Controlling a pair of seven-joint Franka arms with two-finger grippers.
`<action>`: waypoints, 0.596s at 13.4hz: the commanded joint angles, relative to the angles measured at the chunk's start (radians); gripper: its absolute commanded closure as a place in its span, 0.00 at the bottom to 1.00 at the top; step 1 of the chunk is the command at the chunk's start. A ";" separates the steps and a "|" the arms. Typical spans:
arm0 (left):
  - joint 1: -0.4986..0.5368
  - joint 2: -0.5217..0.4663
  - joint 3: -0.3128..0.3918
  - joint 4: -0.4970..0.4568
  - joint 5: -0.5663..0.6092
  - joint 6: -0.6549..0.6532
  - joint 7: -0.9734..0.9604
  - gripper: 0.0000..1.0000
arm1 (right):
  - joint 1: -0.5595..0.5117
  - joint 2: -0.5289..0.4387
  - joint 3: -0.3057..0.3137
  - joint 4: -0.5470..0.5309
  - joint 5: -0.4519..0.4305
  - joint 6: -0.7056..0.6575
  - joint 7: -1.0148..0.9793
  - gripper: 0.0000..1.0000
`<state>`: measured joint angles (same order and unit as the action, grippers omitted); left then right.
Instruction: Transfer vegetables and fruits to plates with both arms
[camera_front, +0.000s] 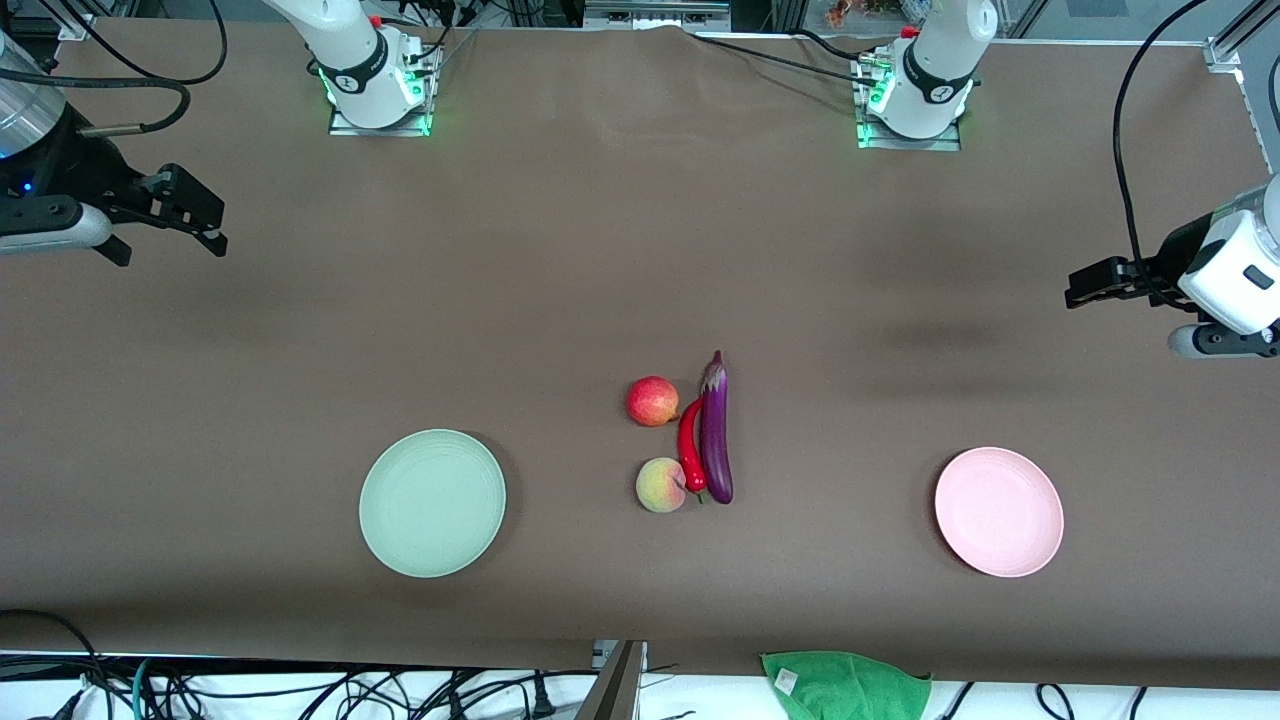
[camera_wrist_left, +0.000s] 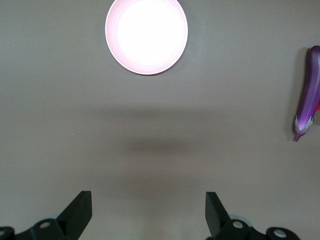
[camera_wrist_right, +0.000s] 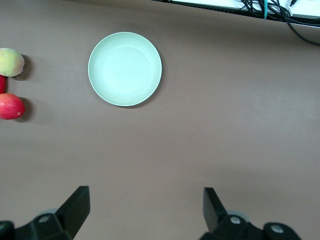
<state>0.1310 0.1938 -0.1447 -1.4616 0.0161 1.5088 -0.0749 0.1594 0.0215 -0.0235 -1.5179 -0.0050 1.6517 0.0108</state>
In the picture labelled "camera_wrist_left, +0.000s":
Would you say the purple eggplant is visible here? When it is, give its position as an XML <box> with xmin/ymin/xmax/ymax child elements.
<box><xmin>293</xmin><ymin>45</ymin><xmax>320</xmax><ymax>143</ymax></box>

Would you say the brown table cover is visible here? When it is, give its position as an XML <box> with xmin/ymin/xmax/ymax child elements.
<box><xmin>0</xmin><ymin>0</ymin><xmax>320</xmax><ymax>240</ymax></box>

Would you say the pink round plate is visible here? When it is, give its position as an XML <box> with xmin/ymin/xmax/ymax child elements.
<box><xmin>105</xmin><ymin>0</ymin><xmax>189</xmax><ymax>76</ymax></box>

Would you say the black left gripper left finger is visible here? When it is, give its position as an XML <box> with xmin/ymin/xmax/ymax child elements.
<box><xmin>0</xmin><ymin>190</ymin><xmax>93</xmax><ymax>240</ymax></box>

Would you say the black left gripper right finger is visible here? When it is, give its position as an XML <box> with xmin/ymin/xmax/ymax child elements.
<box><xmin>205</xmin><ymin>191</ymin><xmax>300</xmax><ymax>240</ymax></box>

